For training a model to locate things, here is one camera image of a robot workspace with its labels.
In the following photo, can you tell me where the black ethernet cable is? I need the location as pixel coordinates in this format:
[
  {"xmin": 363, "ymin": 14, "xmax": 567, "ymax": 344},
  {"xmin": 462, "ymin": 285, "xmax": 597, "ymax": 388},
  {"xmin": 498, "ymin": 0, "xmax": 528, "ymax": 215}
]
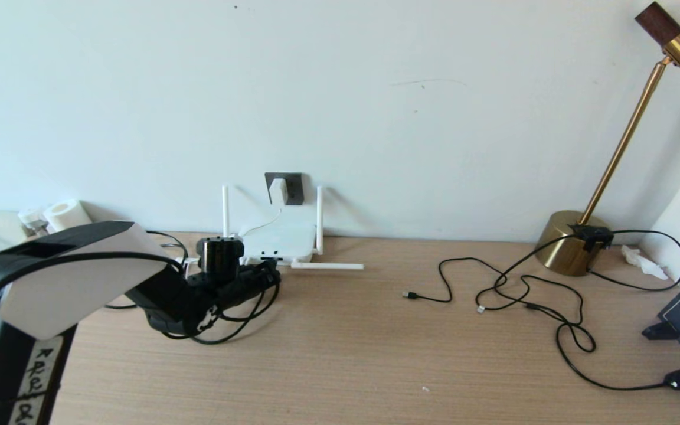
[{"xmin": 104, "ymin": 231, "xmax": 282, "ymax": 345}]

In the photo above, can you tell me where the short black lamp cord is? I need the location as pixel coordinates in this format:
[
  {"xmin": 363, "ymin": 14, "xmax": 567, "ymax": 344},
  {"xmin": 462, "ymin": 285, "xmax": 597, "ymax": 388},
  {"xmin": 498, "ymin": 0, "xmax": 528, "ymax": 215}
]
[{"xmin": 587, "ymin": 230, "xmax": 680, "ymax": 292}]

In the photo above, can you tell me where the black USB cable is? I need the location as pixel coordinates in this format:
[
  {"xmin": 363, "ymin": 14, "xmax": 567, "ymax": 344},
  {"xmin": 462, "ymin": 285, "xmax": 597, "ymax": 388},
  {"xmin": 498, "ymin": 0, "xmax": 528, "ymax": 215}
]
[{"xmin": 403, "ymin": 257, "xmax": 597, "ymax": 355}]

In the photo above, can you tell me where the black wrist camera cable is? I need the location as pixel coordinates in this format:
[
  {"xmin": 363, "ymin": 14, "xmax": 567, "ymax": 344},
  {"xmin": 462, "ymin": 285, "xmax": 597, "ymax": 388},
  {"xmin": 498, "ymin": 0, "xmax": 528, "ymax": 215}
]
[{"xmin": 0, "ymin": 251, "xmax": 270, "ymax": 328}]

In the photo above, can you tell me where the black cable with silver connector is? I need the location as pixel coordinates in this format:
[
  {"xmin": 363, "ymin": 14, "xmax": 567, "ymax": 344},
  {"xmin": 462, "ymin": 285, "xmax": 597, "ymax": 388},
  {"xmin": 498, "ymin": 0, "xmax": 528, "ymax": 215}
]
[{"xmin": 476, "ymin": 274, "xmax": 583, "ymax": 328}]

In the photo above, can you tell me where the crumpled white tissue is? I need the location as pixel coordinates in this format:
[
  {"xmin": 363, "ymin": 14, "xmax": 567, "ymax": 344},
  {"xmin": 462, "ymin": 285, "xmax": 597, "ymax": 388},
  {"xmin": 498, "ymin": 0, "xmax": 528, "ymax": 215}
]
[{"xmin": 621, "ymin": 246, "xmax": 669, "ymax": 281}]

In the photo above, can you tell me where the small clear plastic jar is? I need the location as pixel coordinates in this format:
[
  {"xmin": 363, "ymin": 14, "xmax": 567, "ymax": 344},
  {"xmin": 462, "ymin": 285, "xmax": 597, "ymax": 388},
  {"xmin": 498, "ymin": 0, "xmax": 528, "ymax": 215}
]
[{"xmin": 18, "ymin": 207, "xmax": 50, "ymax": 237}]

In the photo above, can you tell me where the white toilet paper roll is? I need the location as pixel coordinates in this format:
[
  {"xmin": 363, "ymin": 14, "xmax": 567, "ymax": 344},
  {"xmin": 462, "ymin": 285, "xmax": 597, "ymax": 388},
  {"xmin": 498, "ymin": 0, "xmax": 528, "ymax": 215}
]
[{"xmin": 44, "ymin": 200, "xmax": 93, "ymax": 232}]

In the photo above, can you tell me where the white power adapter block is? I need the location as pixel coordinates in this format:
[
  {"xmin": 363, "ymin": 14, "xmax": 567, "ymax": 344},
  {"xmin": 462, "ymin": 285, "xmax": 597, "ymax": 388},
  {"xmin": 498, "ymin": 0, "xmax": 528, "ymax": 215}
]
[{"xmin": 269, "ymin": 178, "xmax": 289, "ymax": 207}]

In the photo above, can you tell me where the black lamp power cable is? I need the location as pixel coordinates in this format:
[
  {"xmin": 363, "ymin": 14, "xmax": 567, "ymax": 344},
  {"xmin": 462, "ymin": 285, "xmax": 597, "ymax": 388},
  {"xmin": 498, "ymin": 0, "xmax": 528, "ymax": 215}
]
[{"xmin": 475, "ymin": 230, "xmax": 680, "ymax": 393}]

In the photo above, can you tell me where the black inline cord switch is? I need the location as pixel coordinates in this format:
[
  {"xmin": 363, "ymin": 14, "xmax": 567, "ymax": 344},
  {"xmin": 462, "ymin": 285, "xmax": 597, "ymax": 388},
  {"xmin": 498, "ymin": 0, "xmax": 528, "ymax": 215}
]
[{"xmin": 570, "ymin": 225, "xmax": 614, "ymax": 253}]

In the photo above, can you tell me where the grey wall power socket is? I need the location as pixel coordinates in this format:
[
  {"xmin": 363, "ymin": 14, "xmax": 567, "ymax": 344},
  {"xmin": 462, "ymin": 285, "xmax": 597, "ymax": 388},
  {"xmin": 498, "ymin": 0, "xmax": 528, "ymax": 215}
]
[{"xmin": 265, "ymin": 172, "xmax": 305, "ymax": 206}]

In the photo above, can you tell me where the black plastic clip stand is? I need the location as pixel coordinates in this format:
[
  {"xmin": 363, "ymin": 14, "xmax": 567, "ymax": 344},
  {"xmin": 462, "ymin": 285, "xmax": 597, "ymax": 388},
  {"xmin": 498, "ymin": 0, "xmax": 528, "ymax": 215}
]
[{"xmin": 641, "ymin": 322, "xmax": 680, "ymax": 341}]

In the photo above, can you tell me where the white wifi router with antennas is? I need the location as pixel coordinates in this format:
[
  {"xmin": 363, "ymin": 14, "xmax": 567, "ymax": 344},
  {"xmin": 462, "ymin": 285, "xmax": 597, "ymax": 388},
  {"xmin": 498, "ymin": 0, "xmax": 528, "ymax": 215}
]
[{"xmin": 222, "ymin": 185, "xmax": 365, "ymax": 271}]

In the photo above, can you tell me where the brass desk lamp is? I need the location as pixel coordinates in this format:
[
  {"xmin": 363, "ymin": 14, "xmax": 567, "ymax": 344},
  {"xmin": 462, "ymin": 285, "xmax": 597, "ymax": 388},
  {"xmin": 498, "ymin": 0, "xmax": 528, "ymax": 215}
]
[{"xmin": 534, "ymin": 2, "xmax": 680, "ymax": 278}]

